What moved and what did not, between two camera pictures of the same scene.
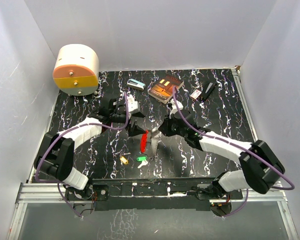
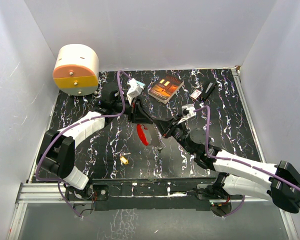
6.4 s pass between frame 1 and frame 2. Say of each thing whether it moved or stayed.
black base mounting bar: stayed
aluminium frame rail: stayed
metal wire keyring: moved
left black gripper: moved
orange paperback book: stayed
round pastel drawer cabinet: stayed
